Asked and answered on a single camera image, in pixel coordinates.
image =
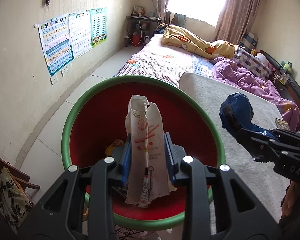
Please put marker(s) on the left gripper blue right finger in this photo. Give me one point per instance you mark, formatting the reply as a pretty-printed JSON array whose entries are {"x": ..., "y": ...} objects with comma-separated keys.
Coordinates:
[{"x": 174, "y": 156}]

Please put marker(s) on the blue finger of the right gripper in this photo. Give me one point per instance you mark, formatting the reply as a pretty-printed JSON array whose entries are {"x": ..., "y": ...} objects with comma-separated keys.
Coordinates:
[
  {"x": 284, "y": 134},
  {"x": 261, "y": 146}
]

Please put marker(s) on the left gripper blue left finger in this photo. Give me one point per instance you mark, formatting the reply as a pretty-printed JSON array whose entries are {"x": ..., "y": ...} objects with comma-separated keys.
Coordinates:
[{"x": 125, "y": 161}]

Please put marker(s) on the yellow Sable snack bag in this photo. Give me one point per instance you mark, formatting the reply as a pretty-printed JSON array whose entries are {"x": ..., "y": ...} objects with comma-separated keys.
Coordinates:
[{"x": 115, "y": 144}]

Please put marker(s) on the blue foil bag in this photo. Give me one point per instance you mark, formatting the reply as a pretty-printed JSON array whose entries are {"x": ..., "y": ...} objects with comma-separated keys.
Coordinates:
[{"x": 236, "y": 113}]

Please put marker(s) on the smartphone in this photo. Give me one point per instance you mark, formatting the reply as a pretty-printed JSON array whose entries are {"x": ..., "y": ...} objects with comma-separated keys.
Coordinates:
[{"x": 281, "y": 124}]

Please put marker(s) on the red bin with green rim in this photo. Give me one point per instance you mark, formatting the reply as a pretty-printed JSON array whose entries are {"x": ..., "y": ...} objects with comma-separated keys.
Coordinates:
[{"x": 102, "y": 115}]

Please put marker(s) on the dark headboard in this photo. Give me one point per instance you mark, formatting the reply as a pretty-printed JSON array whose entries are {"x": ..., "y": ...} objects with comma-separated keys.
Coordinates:
[{"x": 290, "y": 90}]

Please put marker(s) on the green plush toy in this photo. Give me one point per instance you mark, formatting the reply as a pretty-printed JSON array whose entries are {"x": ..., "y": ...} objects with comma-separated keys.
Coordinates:
[{"x": 287, "y": 66}]

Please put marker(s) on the plaid pillow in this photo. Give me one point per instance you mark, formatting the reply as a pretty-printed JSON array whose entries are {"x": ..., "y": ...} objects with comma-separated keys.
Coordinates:
[{"x": 245, "y": 60}]

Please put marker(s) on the purple quilt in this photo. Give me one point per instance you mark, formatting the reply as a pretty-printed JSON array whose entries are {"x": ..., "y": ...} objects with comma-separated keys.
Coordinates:
[{"x": 227, "y": 71}]

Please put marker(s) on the pink patterned bed sheet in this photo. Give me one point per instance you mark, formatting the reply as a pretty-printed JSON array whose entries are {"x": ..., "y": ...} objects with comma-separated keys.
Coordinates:
[{"x": 165, "y": 63}]

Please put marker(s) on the blue striped pillow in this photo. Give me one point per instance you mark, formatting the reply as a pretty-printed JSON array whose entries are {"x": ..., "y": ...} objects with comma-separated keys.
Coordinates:
[{"x": 249, "y": 42}]

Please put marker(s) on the yellow quilt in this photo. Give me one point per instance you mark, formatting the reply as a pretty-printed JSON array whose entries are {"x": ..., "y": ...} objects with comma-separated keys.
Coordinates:
[{"x": 182, "y": 38}]

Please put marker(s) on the floral cushion chair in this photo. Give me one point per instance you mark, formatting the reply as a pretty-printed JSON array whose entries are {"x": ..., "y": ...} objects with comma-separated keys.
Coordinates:
[{"x": 15, "y": 203}]

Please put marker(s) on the red bucket under table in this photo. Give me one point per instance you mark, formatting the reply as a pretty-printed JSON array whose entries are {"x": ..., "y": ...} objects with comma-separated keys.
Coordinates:
[{"x": 137, "y": 39}]

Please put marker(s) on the dark side table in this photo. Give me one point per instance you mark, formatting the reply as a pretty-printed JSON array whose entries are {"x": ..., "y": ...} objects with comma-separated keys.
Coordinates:
[{"x": 142, "y": 24}]

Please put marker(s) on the right pink curtain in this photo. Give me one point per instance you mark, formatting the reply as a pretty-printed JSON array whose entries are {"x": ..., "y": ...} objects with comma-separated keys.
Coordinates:
[{"x": 236, "y": 18}]

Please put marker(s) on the left wall chart poster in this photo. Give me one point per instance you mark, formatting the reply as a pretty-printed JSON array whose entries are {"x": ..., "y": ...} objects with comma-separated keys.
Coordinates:
[{"x": 55, "y": 41}]

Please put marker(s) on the wall chart poster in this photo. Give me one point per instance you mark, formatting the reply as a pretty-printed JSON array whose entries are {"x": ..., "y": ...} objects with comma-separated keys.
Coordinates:
[
  {"x": 55, "y": 41},
  {"x": 80, "y": 32}
]

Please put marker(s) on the right green wall poster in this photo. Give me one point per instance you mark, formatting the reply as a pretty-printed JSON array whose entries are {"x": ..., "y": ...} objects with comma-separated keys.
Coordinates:
[{"x": 98, "y": 24}]

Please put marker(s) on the middle wall chart poster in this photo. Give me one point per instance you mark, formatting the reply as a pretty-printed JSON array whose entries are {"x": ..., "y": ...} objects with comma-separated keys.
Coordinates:
[{"x": 80, "y": 32}]

